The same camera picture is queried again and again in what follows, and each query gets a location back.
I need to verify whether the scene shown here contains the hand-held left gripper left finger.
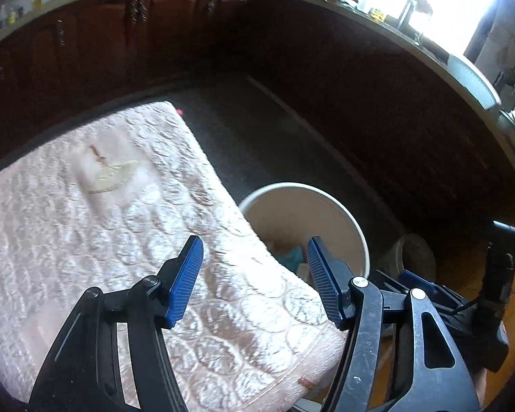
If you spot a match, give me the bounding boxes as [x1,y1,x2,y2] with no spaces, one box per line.
[28,235,204,412]

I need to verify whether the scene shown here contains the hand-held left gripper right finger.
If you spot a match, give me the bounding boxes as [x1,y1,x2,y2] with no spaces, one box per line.
[307,236,481,412]

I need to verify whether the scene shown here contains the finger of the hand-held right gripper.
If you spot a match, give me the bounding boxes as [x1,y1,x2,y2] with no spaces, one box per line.
[398,268,470,310]
[370,268,409,310]

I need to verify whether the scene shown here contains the teal plastic wrapper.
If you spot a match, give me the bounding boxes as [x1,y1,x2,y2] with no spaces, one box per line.
[275,244,306,267]

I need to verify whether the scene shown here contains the white round waste bin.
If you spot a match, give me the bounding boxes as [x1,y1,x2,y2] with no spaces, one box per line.
[238,182,371,298]

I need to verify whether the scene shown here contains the pink quilted blanket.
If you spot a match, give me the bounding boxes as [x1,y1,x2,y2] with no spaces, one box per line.
[0,101,348,409]

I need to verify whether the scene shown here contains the brown wooden base cabinets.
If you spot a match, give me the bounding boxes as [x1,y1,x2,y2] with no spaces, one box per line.
[0,0,515,275]

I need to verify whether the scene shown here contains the metal faucet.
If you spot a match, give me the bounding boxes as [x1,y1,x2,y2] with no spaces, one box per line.
[397,0,432,46]

